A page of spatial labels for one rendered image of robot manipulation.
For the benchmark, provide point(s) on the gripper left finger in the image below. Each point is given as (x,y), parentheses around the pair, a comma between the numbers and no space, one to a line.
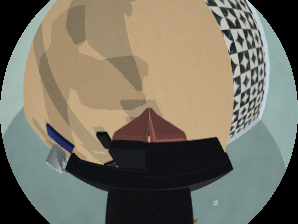
(136,130)

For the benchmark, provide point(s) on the dark blue flat rectangular pad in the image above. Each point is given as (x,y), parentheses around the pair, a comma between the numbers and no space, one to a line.
(59,139)

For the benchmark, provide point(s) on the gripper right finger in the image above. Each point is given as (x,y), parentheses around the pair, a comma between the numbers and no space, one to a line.
(163,131)

